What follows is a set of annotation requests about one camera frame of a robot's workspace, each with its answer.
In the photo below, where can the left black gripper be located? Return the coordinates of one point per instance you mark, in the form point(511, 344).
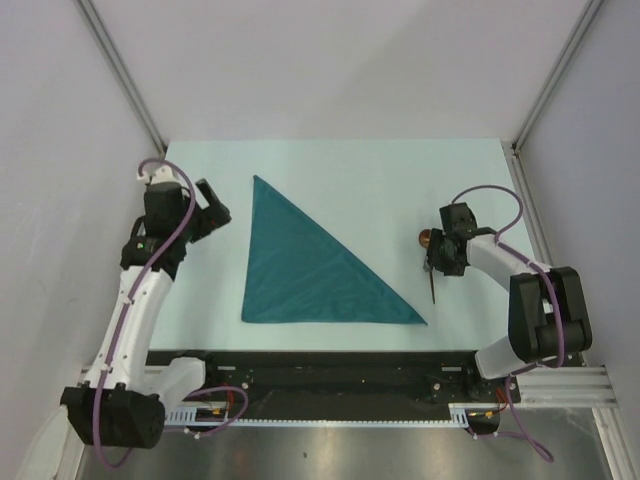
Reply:
point(211, 219)

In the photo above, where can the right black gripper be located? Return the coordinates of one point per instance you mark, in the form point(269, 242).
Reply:
point(434, 259)

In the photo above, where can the copper spoon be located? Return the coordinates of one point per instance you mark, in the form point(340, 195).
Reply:
point(424, 241)

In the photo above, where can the teal satin napkin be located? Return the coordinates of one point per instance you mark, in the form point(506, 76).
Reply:
point(298, 272)

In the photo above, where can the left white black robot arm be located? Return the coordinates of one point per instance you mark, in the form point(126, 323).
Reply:
point(115, 405)

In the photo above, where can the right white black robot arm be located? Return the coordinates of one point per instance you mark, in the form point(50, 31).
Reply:
point(547, 317)

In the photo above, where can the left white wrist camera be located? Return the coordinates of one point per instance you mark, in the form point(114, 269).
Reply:
point(162, 174)

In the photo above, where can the left aluminium frame post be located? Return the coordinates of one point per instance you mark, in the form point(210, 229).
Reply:
point(107, 46)

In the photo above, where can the aluminium frame post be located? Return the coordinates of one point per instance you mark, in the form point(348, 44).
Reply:
point(567, 55)
point(107, 46)

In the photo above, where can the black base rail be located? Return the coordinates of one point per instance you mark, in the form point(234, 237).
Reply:
point(344, 385)

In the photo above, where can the right aluminium frame post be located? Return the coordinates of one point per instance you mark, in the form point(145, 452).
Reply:
point(567, 55)

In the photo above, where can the white slotted cable duct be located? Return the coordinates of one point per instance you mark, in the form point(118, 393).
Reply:
point(184, 420)

